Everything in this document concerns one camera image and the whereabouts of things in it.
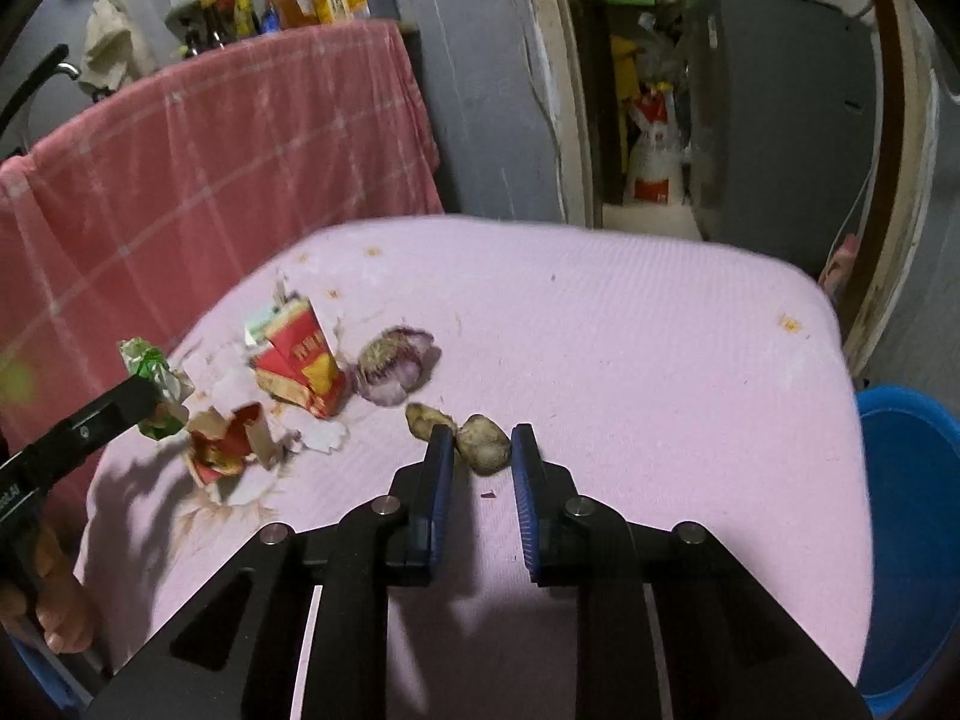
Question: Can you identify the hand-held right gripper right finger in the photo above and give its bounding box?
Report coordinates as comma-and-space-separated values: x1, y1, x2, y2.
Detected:
511, 424, 875, 720

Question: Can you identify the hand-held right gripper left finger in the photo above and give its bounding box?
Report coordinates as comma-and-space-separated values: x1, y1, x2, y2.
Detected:
90, 424, 456, 720

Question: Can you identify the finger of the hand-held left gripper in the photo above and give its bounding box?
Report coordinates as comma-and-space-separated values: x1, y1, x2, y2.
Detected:
41, 373, 162, 470

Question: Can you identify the green wrapper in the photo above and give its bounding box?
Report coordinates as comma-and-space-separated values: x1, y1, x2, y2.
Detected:
118, 337, 196, 441

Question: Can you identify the brown ginger chunk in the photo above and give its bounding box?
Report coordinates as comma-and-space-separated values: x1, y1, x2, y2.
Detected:
405, 403, 458, 443
456, 414, 513, 476

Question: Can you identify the torn red packet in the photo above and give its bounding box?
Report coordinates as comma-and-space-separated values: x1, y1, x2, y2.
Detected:
186, 403, 284, 490

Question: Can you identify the white torn paper scrap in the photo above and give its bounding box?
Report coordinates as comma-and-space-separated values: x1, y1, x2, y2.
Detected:
289, 416, 351, 456

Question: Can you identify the blue plastic basin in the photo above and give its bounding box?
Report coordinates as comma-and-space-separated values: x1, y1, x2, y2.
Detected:
853, 386, 960, 700

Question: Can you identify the person's left hand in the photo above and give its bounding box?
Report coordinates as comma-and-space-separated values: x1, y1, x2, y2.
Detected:
0, 529, 100, 653

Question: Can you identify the light pink table cloth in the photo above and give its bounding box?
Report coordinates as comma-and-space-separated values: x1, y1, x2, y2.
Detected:
75, 214, 875, 720

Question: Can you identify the pink checked towel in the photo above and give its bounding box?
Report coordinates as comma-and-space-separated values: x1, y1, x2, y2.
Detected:
0, 19, 443, 511

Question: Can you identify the black pan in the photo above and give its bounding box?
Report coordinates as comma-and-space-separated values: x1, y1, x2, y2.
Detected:
0, 45, 80, 140

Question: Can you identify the red and white sack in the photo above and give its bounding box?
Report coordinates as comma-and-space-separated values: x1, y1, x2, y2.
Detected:
625, 86, 689, 205

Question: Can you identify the beige rag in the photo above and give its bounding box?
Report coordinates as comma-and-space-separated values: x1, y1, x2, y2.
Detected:
81, 0, 149, 89

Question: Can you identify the wooden door frame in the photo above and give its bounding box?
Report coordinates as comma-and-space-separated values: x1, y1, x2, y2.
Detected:
521, 0, 942, 380

